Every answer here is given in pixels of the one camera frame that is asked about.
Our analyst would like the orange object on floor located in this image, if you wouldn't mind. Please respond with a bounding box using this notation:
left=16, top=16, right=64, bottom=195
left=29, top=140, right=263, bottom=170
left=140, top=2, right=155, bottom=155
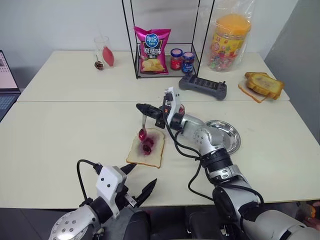
left=296, top=199, right=319, bottom=224

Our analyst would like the metal spoon with jam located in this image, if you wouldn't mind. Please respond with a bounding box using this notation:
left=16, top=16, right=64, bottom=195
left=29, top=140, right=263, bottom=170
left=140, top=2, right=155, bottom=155
left=137, top=114, right=149, bottom=139

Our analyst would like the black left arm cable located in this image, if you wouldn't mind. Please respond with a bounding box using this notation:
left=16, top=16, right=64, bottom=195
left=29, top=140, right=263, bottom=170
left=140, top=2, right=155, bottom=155
left=75, top=159, right=104, bottom=206

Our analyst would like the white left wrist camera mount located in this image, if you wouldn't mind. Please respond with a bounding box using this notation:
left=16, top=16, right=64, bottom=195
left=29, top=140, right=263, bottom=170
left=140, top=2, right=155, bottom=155
left=95, top=164, right=129, bottom=219

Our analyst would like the clear plastic bag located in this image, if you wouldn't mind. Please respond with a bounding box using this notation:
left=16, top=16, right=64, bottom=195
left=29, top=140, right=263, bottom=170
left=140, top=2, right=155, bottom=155
left=196, top=0, right=255, bottom=74

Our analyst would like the red balloon-shaped object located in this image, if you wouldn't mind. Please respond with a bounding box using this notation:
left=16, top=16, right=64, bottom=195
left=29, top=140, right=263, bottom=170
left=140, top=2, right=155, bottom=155
left=101, top=45, right=116, bottom=68

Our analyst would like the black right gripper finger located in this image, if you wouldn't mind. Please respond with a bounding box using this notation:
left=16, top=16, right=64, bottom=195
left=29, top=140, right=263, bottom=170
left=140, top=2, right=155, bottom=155
left=135, top=102, right=162, bottom=114
left=140, top=109, right=161, bottom=119

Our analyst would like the grey handheld controller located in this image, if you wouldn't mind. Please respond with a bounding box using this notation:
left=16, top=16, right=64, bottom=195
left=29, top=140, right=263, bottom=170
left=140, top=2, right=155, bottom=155
left=177, top=73, right=229, bottom=102

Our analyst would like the pink potato chips bag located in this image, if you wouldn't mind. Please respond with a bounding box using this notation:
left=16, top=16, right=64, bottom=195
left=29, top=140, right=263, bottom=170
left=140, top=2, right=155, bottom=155
left=133, top=25, right=172, bottom=75

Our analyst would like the clear glass cup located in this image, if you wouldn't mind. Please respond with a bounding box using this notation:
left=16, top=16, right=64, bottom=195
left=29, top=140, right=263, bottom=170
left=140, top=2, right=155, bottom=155
left=93, top=35, right=117, bottom=69

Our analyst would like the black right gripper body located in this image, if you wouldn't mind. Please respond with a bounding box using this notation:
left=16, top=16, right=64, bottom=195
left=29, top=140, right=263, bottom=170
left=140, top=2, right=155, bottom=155
left=151, top=106, right=172, bottom=130

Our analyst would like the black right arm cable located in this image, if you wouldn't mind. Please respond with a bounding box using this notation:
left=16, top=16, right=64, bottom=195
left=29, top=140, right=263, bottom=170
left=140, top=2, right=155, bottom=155
left=161, top=96, right=265, bottom=208

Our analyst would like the red jam blob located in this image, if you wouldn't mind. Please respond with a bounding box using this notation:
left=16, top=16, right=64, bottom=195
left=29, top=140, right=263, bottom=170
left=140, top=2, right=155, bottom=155
left=140, top=133, right=158, bottom=154

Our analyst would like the blue label jam jar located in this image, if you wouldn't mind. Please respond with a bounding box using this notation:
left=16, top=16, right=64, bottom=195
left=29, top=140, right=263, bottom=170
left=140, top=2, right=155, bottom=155
left=182, top=51, right=196, bottom=74

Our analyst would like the open laptop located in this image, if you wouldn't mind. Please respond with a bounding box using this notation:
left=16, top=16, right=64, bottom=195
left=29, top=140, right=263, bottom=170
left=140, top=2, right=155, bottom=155
left=0, top=49, right=22, bottom=124

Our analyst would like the white bread slice with jam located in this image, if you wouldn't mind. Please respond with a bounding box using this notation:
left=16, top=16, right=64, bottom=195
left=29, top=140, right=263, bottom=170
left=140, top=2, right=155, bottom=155
left=125, top=127, right=166, bottom=169

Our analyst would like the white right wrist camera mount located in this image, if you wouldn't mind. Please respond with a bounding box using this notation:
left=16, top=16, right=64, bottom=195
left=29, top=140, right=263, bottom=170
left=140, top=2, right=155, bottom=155
left=163, top=86, right=182, bottom=126

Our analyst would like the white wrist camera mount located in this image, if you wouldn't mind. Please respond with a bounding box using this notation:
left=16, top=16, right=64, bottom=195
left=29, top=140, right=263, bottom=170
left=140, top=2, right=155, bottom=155
left=95, top=164, right=129, bottom=219
left=163, top=86, right=182, bottom=126

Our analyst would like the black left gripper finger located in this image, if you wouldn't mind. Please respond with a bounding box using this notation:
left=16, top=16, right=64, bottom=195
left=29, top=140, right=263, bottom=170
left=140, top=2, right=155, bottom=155
left=119, top=162, right=138, bottom=176
left=135, top=177, right=158, bottom=208

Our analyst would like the round metal plate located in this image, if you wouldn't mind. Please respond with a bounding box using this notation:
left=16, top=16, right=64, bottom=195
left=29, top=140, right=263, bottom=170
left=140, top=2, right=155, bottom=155
left=203, top=119, right=242, bottom=153

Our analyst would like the black wire frame rack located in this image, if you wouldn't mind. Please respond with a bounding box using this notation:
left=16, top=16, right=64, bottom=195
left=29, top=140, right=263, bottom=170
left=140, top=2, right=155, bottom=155
left=121, top=0, right=216, bottom=81

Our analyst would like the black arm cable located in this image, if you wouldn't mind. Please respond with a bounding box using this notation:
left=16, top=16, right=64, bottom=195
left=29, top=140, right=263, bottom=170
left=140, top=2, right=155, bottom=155
left=161, top=96, right=265, bottom=208
left=75, top=159, right=104, bottom=206

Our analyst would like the candy jar with orange lid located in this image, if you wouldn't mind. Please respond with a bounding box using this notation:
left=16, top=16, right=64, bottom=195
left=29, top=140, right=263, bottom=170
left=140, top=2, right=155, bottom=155
left=208, top=14, right=252, bottom=73

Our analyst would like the white bread slice orange crust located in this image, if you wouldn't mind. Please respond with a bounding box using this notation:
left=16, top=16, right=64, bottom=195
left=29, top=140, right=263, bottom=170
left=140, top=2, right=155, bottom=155
left=237, top=80, right=270, bottom=104

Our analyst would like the toasted golden bread slice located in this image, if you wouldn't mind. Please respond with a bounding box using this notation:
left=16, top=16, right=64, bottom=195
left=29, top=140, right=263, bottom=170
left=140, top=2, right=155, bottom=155
left=244, top=71, right=286, bottom=101

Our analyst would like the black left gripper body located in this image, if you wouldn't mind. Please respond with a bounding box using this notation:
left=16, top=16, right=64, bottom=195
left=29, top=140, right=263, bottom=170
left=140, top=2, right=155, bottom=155
left=116, top=174, right=141, bottom=210

